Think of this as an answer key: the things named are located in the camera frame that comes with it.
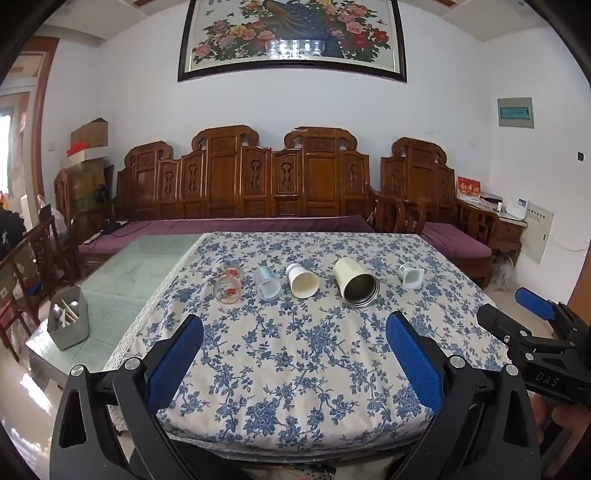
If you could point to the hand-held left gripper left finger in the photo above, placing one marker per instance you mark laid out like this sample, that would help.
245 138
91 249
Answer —
178 364

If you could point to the framed floral painting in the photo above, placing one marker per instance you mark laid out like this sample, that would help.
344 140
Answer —
295 41

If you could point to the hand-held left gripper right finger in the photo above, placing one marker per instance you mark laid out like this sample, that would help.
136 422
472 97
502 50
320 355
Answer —
415 364

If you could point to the grey utensil holder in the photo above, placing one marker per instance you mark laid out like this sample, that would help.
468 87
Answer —
69 323

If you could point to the grey feather duster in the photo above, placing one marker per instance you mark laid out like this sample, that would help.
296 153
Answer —
505 274

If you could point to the small white square cup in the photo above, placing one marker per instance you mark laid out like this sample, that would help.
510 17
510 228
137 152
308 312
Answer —
411 277

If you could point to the wooden side table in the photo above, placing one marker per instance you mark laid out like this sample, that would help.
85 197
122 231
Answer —
510 230

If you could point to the stacked cardboard boxes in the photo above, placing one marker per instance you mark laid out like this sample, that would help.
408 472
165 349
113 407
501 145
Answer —
87 182

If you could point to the remote control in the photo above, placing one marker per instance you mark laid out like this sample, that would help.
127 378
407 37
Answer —
92 238

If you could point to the white router device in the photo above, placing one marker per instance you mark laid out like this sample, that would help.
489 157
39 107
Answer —
516 207

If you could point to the green glass table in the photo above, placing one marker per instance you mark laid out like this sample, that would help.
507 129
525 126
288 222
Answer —
124 277

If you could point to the cardboard box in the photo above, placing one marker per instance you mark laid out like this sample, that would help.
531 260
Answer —
90 133

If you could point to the cream steel tumbler cup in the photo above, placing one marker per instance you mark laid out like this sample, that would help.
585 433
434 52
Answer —
353 279

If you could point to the wall electrical panel box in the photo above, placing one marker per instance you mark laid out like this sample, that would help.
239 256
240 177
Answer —
515 113

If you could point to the purple armchair cushion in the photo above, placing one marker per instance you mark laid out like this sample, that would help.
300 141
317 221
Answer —
457 242

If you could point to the white paper cup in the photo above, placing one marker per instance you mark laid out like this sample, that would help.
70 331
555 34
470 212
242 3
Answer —
302 281

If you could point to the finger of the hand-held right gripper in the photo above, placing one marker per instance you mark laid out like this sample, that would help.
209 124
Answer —
498 321
535 302

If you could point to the red gift box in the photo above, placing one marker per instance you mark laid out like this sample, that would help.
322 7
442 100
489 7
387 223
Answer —
468 190

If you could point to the blue floral tablecloth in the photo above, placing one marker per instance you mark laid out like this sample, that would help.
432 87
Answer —
300 360

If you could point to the wooden chair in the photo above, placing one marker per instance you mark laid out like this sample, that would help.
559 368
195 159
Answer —
32 272

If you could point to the floral glass cup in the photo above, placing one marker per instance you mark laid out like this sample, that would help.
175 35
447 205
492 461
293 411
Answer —
228 288

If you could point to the carved wooden sofa bench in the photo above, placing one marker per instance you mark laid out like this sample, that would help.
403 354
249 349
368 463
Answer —
240 180

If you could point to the carved wooden armchair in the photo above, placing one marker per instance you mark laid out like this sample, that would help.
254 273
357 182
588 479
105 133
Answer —
429 184

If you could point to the person's right hand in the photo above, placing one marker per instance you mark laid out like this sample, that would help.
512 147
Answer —
565 422

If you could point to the purple sofa cushion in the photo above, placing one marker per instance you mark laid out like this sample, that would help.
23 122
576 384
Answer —
231 225

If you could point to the clear plastic cup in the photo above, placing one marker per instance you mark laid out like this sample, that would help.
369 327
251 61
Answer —
268 286

